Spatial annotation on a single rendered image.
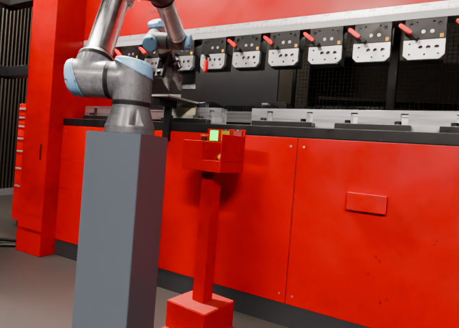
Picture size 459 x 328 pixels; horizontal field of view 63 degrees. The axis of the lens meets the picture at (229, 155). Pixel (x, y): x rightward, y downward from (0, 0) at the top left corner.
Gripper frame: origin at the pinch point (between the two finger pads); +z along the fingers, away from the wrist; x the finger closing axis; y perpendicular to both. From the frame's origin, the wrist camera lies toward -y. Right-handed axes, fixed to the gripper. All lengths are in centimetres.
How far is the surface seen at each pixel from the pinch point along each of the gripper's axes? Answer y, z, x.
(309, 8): 29, -26, -67
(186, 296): -81, 53, -32
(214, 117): 0.6, 16.9, -19.4
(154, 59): 23.2, -6.4, 23.6
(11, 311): -112, 43, 34
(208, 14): 35.3, -25.5, -11.2
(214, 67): 16.0, -3.8, -17.5
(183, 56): 22.2, -8.2, 3.2
